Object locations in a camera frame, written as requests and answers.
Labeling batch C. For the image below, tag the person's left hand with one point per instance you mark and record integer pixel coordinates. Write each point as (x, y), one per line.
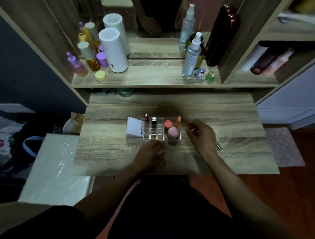
(147, 157)

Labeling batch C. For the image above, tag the person's right hand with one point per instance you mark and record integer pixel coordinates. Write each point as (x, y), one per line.
(205, 141)

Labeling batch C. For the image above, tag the person's left fingers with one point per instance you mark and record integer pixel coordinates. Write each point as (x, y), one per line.
(155, 145)

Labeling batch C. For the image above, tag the person's right thumb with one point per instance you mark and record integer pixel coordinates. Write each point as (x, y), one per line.
(190, 136)

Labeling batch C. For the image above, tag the person's right forearm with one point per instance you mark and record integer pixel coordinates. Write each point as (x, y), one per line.
(241, 197)

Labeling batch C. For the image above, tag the person's left forearm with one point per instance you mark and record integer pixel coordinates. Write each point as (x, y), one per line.
(105, 197)

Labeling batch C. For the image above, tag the clear acrylic makeup organizer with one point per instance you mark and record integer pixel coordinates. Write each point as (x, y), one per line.
(157, 133)

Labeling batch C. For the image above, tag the pink makeup sponge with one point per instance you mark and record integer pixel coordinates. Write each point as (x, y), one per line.
(173, 133)

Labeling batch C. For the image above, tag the orange makeup sponge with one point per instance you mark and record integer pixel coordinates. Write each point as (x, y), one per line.
(178, 122)

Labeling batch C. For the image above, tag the black lipstick tube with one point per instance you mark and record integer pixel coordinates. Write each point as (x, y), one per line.
(154, 120)

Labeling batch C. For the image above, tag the white folded card packet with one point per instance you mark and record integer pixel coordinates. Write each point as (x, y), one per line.
(134, 128)

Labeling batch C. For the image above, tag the dark red lipstick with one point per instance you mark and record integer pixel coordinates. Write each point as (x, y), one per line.
(146, 118)

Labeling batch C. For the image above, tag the teal jar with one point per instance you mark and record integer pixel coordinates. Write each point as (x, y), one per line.
(125, 92)

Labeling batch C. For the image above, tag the green toy figurine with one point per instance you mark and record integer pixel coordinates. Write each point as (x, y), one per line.
(210, 76)

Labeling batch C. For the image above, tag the blue toy figurine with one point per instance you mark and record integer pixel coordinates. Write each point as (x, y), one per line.
(200, 73)

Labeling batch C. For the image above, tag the person's black shorts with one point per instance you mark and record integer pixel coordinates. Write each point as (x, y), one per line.
(160, 211)

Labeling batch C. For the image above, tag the wooden vanity shelf unit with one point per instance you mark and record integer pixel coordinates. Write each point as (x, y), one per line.
(157, 71)

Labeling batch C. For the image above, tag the clear spray bottle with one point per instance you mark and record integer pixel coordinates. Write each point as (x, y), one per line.
(192, 57)

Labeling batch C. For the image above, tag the white bowl with paper bag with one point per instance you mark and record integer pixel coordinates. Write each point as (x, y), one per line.
(73, 124)

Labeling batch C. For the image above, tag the yellow round jar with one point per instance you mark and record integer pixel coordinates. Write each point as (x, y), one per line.
(100, 75)

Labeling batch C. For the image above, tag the pink dotted floor mat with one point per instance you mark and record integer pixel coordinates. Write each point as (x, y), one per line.
(285, 147)

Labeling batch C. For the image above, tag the vanity mirror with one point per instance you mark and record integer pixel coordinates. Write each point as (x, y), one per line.
(157, 46)

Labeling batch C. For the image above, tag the white lying bottle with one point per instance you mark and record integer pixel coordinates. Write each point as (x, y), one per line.
(253, 57)

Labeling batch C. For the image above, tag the purple jar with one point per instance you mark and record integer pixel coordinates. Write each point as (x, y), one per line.
(102, 59)

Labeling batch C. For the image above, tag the white cylindrical appliance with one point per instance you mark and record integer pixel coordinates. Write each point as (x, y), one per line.
(114, 51)

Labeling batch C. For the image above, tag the white cabinet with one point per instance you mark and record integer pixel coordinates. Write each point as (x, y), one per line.
(288, 103)

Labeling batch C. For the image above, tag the white plastic-wrapped box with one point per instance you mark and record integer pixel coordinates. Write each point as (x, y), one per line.
(54, 170)

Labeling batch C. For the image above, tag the dark red tall bottle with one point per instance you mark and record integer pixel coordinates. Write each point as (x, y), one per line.
(221, 37)

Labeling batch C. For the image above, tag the pink lying bottle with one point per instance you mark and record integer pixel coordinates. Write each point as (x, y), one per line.
(270, 62)

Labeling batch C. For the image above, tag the amber bottle with white cap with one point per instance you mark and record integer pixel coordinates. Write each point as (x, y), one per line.
(89, 57)

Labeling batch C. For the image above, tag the purple pump bottle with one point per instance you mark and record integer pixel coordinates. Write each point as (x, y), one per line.
(77, 65)

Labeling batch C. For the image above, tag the floral cloth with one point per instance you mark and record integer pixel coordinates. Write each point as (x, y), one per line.
(5, 147)

